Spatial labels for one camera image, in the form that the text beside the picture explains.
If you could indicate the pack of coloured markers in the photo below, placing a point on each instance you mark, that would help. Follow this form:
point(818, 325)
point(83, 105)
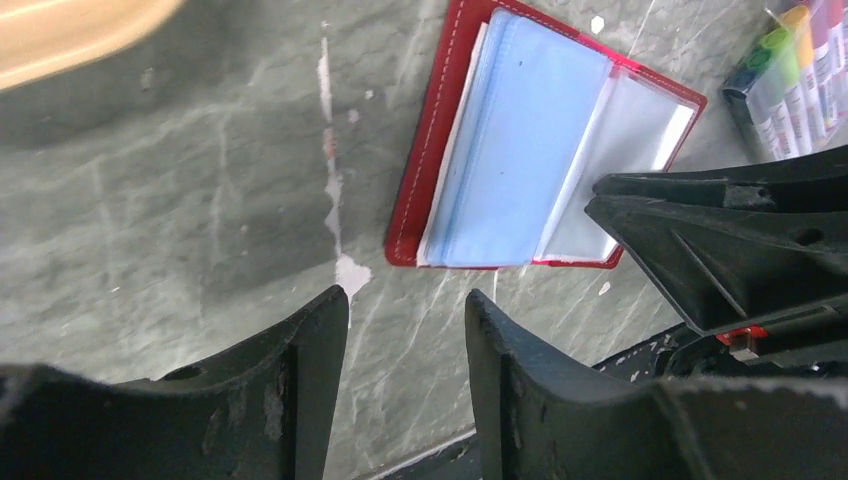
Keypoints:
point(788, 94)

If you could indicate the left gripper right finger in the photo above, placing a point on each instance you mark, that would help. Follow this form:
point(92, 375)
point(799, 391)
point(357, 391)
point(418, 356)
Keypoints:
point(704, 427)

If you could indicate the beige oval tray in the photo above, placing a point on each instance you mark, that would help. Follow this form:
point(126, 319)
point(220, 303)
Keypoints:
point(44, 38)

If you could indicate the red leather card holder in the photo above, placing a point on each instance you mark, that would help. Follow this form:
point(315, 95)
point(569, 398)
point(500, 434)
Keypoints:
point(522, 116)

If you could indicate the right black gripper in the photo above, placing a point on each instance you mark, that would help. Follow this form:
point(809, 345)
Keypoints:
point(760, 248)

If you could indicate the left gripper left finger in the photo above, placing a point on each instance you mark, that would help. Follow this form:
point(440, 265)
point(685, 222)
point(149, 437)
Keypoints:
point(261, 409)

